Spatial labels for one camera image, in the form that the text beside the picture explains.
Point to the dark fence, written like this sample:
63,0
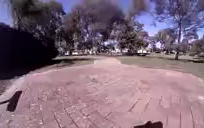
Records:
13,50

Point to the group of trees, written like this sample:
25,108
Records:
90,30

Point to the red brick path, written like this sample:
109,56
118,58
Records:
106,93

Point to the robot's own part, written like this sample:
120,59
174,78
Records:
149,124

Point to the pale concrete kerb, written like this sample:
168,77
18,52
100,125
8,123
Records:
8,93

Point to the dry grass lawn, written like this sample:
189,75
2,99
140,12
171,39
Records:
73,59
176,65

